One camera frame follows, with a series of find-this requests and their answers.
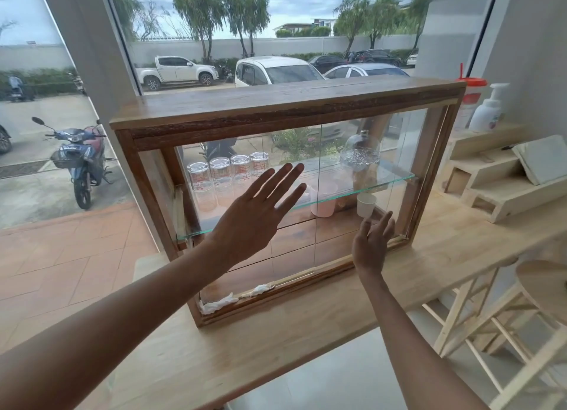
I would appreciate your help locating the person's left hand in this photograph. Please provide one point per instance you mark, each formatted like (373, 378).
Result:
(250, 221)

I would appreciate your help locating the person's right hand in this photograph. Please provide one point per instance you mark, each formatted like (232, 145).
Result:
(370, 250)

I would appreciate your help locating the person's right fingers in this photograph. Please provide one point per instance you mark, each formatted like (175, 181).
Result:
(385, 226)

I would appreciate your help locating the person's left fingers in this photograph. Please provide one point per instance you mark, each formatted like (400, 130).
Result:
(279, 181)

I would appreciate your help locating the person's right forearm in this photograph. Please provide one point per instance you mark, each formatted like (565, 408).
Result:
(407, 343)

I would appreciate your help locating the person's left forearm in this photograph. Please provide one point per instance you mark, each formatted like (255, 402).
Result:
(110, 330)

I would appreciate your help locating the glass measuring cup red print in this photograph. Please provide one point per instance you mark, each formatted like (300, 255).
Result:
(260, 161)
(241, 168)
(198, 181)
(220, 175)

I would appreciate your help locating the white paper cup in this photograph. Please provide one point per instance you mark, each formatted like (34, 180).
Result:
(366, 205)

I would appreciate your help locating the brown wooden stand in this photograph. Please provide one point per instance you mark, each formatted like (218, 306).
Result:
(364, 178)

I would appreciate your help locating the glass shelf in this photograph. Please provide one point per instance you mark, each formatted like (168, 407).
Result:
(341, 186)

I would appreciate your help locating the glass dome cloche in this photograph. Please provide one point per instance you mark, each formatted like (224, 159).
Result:
(361, 150)

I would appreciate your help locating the wooden glass display cabinet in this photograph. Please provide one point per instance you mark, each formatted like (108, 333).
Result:
(283, 102)

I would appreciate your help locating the white van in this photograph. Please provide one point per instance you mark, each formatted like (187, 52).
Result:
(274, 71)

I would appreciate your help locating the stepped wooden riser shelf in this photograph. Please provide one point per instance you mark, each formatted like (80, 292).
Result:
(500, 188)

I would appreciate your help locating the black car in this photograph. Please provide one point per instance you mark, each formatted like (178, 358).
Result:
(328, 62)

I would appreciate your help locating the crumpled white cloth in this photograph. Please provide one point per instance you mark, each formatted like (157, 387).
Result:
(221, 301)

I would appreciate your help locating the silver car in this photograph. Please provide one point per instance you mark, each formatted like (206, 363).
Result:
(363, 70)

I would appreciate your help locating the white container orange lid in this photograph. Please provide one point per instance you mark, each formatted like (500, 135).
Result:
(470, 102)

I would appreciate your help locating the white pickup truck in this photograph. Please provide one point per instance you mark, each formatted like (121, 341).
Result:
(177, 68)

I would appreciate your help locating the white pump bottle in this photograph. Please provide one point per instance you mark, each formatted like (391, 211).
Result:
(486, 111)

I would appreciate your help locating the dark suv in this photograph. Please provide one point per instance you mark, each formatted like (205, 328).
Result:
(376, 56)

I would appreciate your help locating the light wooden stool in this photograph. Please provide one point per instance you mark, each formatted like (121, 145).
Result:
(527, 308)

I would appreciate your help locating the white book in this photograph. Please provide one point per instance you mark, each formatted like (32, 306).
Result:
(542, 159)

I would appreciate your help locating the blue red motor scooter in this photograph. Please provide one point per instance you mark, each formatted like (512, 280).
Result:
(82, 157)

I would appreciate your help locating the white window pillar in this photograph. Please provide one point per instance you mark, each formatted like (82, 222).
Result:
(88, 46)

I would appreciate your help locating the distant parked motorbike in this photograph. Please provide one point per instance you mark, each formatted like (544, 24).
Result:
(17, 88)

